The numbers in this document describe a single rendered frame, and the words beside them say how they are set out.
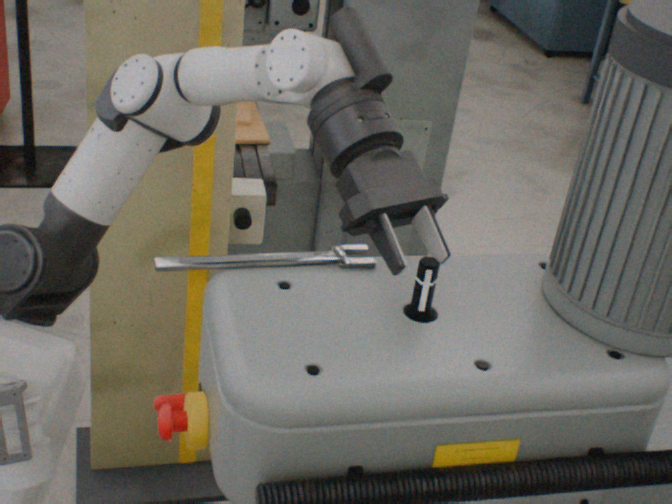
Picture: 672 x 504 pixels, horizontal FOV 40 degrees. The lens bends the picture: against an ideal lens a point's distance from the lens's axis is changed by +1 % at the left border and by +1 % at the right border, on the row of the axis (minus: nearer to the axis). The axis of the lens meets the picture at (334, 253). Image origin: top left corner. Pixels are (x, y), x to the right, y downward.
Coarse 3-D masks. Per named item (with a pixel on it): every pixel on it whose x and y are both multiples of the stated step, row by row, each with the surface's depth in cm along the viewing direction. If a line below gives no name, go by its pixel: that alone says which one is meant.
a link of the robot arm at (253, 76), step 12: (252, 48) 109; (264, 48) 108; (240, 60) 109; (252, 60) 108; (264, 60) 109; (240, 72) 109; (252, 72) 107; (264, 72) 109; (252, 84) 108; (264, 84) 109; (252, 96) 110; (264, 96) 109; (276, 96) 110; (288, 96) 111
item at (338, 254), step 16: (192, 256) 101; (208, 256) 101; (224, 256) 101; (240, 256) 102; (256, 256) 102; (272, 256) 103; (288, 256) 103; (304, 256) 103; (320, 256) 104; (336, 256) 104
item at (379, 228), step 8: (384, 216) 95; (368, 224) 96; (376, 224) 95; (384, 224) 95; (368, 232) 96; (376, 232) 96; (384, 232) 95; (392, 232) 95; (376, 240) 96; (384, 240) 95; (392, 240) 94; (384, 248) 95; (392, 248) 94; (400, 248) 94; (384, 256) 95; (392, 256) 94; (400, 256) 94; (392, 264) 95; (400, 264) 94; (392, 272) 95; (400, 272) 95
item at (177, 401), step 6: (162, 396) 109; (168, 396) 109; (174, 396) 109; (180, 396) 109; (156, 402) 108; (162, 402) 108; (168, 402) 108; (174, 402) 108; (180, 402) 109; (156, 408) 108; (174, 408) 109; (180, 408) 109
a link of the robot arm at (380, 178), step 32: (320, 128) 100; (352, 128) 97; (384, 128) 98; (352, 160) 98; (384, 160) 98; (416, 160) 100; (352, 192) 97; (384, 192) 95; (416, 192) 97; (352, 224) 95
